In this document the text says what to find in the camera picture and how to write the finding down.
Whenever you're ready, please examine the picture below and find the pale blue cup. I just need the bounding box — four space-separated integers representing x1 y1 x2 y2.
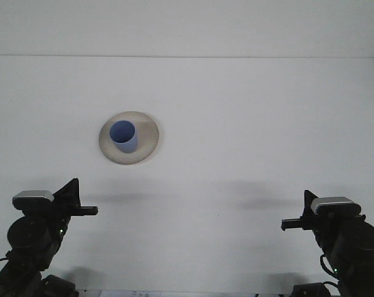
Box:
109 119 139 154

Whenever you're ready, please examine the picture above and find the pale round plate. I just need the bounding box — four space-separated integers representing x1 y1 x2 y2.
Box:
98 110 161 166

